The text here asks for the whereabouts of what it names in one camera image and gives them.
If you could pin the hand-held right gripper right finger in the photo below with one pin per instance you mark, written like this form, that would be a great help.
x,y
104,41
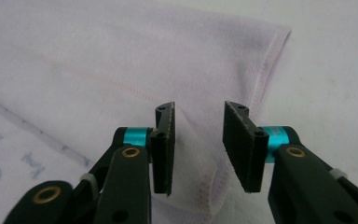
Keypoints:
x,y
245,149

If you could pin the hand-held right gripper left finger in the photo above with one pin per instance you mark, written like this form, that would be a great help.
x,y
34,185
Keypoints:
x,y
163,155

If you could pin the lavender printed cloth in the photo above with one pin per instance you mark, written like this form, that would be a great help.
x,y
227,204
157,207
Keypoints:
x,y
105,62

